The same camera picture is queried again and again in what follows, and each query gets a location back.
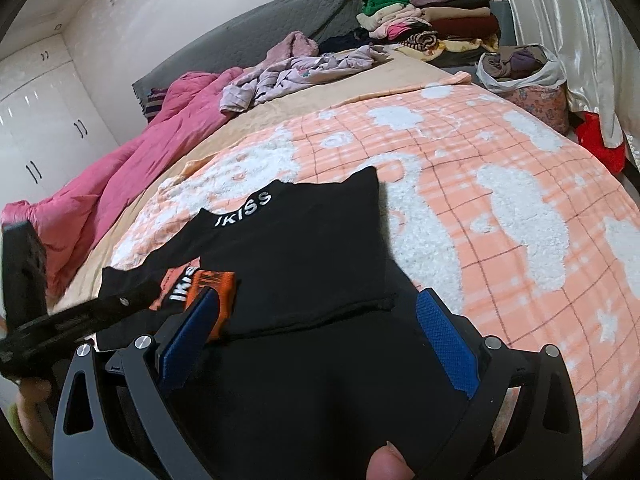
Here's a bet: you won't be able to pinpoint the pink quilt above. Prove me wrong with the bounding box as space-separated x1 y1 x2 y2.
0 71 243 297

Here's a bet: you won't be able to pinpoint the dark navy cloth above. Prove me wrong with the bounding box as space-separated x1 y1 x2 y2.
317 30 377 56

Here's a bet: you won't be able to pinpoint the black shirt with orange print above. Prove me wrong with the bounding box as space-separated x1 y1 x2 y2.
95 165 501 480

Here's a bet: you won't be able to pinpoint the white glossy wardrobe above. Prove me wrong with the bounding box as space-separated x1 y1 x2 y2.
0 35 125 207

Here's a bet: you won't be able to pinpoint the white plastic bag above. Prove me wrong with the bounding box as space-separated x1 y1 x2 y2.
475 43 567 94

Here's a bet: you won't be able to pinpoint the person's left forearm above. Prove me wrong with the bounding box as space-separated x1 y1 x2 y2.
6 402 57 468

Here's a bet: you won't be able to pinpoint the white satin curtain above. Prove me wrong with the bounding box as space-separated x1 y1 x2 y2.
472 0 640 153

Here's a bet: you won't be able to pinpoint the red cloth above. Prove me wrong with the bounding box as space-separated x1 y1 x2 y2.
574 111 629 177

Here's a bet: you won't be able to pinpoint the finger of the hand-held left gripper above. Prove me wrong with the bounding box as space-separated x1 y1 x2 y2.
47 287 161 335

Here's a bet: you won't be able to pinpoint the orange white plaid fleece blanket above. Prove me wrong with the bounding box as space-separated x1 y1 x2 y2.
110 82 638 480

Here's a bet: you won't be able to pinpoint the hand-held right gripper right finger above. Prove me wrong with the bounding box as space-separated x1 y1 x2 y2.
415 287 586 480

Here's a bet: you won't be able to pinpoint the dark striped cloth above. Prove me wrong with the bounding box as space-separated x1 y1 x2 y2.
144 87 172 123

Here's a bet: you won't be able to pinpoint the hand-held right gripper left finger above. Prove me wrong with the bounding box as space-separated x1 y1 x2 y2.
52 287 236 480

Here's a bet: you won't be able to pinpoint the person's left hand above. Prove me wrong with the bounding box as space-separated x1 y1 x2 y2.
15 377 55 413

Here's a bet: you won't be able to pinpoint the lilac printed pajama clothes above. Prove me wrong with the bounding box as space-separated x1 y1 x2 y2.
220 45 397 113

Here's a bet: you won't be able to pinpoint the stack of folded clothes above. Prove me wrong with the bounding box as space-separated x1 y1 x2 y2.
356 0 503 59

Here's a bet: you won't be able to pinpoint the brown and purple bundled clothes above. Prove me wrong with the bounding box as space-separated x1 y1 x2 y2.
482 46 545 81

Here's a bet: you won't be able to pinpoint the mauve fleece garment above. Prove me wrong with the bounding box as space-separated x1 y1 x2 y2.
266 30 321 68

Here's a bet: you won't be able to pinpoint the floral fabric basket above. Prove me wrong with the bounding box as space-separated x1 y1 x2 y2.
500 82 572 135

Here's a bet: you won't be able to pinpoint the person's right hand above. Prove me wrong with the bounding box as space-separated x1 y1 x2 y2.
366 441 418 480

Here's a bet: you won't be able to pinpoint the grey padded block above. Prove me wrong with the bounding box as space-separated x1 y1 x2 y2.
489 0 517 52

